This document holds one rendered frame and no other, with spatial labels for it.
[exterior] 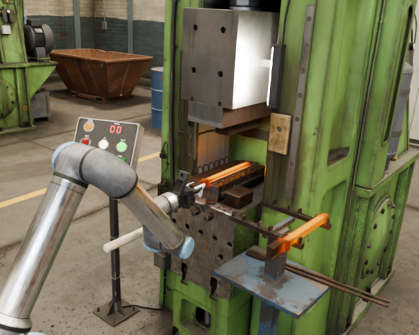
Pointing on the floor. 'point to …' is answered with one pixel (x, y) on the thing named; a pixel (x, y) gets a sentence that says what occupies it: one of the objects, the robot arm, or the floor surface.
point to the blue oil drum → (157, 98)
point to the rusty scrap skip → (99, 72)
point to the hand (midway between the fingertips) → (201, 183)
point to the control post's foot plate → (109, 316)
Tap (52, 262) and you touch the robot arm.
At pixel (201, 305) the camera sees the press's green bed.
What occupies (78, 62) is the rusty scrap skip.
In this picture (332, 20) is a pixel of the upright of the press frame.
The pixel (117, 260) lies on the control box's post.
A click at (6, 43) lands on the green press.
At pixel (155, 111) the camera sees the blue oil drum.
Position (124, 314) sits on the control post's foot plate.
